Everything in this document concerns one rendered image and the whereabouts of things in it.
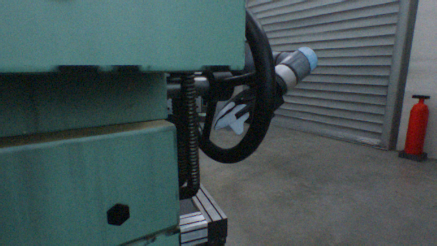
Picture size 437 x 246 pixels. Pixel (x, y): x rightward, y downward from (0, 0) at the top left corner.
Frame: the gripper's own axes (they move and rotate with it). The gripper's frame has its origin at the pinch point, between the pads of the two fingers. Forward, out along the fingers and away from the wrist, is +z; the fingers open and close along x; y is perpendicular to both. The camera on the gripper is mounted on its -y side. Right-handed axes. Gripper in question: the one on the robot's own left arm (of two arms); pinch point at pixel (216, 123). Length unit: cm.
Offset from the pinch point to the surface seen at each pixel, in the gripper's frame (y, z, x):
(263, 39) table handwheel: -17.6, -2.7, -21.9
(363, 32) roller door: 82, -244, 103
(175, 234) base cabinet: -11.4, 21.5, -31.2
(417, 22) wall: 82, -252, 57
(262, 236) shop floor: 87, -7, 34
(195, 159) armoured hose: -3.6, 11.8, -11.7
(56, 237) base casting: -18.1, 27.1, -31.2
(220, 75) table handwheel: -13.3, 0.3, -11.6
